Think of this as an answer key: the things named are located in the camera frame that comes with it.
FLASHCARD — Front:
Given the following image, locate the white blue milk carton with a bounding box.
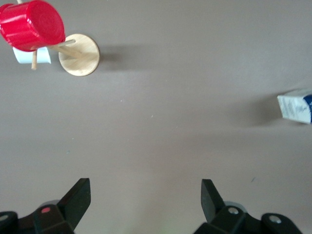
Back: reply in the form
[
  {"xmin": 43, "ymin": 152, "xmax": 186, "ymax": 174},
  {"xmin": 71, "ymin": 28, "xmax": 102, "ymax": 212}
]
[{"xmin": 277, "ymin": 88, "xmax": 312, "ymax": 125}]

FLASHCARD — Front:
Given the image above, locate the small white cup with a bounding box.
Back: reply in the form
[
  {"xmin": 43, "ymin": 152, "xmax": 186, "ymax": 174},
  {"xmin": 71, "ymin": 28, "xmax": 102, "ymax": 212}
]
[{"xmin": 12, "ymin": 46, "xmax": 52, "ymax": 64}]

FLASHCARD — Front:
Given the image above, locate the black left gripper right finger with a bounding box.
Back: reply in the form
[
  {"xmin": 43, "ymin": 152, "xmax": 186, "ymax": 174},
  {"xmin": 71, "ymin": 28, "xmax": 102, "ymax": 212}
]
[{"xmin": 194, "ymin": 179, "xmax": 303, "ymax": 234}]

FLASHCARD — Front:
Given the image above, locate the red plastic cup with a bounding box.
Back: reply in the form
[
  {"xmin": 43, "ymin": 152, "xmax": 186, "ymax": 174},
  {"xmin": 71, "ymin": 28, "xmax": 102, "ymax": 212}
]
[{"xmin": 0, "ymin": 0, "xmax": 66, "ymax": 52}]

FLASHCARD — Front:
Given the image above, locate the wooden cup tree stand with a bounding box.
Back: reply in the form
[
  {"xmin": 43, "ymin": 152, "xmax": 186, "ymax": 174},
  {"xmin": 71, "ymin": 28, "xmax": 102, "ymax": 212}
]
[{"xmin": 16, "ymin": 0, "xmax": 100, "ymax": 77}]

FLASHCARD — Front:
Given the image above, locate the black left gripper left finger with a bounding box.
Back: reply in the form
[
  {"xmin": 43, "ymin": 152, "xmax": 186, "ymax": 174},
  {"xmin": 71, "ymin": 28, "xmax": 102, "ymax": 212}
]
[{"xmin": 0, "ymin": 177, "xmax": 91, "ymax": 234}]

